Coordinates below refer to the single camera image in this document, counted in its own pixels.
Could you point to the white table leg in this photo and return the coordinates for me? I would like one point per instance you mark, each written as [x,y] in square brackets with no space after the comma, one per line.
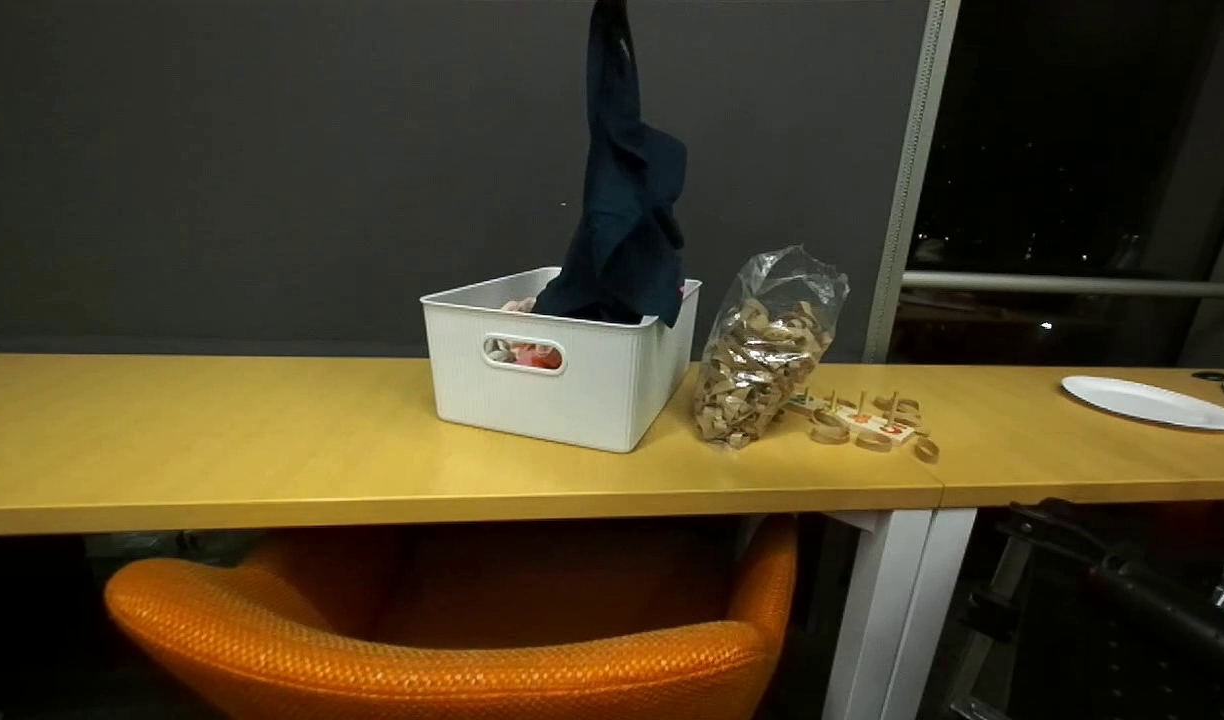
[877,615]

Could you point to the white plate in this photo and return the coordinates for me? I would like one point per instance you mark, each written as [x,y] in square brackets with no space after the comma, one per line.
[1144,402]

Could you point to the orange mesh chair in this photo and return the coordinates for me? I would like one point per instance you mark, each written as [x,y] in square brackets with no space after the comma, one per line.
[437,667]

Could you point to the grey window post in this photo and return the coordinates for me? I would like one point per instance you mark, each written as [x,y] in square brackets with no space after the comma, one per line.
[912,163]

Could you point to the black tripod stand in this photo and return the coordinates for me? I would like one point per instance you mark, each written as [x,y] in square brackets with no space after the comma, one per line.
[1104,602]

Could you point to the grey window rail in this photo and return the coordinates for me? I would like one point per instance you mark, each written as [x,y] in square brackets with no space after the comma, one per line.
[1079,281]

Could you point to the white plastic basket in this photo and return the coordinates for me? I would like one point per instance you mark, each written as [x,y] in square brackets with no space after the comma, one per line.
[557,402]

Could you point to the navy blue shirt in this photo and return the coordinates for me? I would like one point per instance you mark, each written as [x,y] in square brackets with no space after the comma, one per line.
[624,214]

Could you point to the tan rubber band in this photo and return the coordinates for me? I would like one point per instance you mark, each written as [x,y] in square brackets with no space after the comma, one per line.
[917,444]
[874,444]
[830,436]
[900,402]

